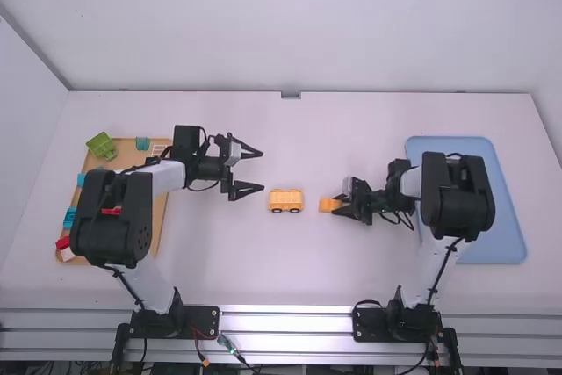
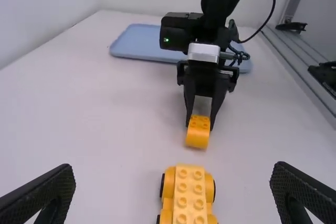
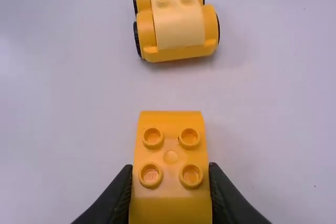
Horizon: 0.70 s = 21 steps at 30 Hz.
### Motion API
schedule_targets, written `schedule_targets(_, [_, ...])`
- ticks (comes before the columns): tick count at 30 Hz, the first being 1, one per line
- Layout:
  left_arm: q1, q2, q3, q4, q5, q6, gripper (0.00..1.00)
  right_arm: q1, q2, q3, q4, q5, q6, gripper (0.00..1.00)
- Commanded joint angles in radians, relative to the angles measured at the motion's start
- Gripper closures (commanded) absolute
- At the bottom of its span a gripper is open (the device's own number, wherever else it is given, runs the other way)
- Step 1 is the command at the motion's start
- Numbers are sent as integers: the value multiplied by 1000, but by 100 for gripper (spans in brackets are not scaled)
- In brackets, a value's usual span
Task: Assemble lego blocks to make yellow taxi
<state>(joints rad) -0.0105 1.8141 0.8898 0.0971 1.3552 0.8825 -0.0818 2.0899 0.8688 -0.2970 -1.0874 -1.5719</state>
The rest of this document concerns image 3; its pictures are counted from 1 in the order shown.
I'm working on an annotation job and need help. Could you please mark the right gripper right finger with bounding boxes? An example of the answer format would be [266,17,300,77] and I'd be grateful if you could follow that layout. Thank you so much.
[208,162,271,224]

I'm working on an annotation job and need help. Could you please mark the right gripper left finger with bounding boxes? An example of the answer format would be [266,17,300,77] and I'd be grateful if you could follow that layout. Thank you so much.
[69,164,134,224]

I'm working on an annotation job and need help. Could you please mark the yellow toy brick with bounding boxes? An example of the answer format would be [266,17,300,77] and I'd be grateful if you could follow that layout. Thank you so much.
[128,110,212,224]

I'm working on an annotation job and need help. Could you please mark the yellow toy car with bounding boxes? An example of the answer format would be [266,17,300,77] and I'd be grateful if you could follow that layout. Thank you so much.
[132,0,221,64]

